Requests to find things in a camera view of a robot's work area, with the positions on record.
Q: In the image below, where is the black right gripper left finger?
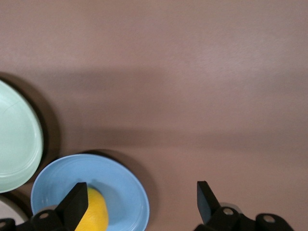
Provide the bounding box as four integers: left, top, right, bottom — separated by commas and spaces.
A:
31, 182, 89, 231

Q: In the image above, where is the pale green plate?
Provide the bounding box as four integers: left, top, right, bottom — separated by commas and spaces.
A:
0, 79, 44, 193

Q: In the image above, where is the yellow lemon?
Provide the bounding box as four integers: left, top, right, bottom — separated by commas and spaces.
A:
74, 187, 109, 231

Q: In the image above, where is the blue plate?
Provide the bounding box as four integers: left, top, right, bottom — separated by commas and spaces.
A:
31, 154, 150, 231

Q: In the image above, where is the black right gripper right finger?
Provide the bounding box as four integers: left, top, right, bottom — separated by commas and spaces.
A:
196, 180, 242, 231

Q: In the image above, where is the brown table cover sheet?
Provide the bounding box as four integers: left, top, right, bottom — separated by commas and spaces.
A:
0, 0, 308, 231

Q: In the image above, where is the beige pink plate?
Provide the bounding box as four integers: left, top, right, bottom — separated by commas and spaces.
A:
0, 196, 29, 224

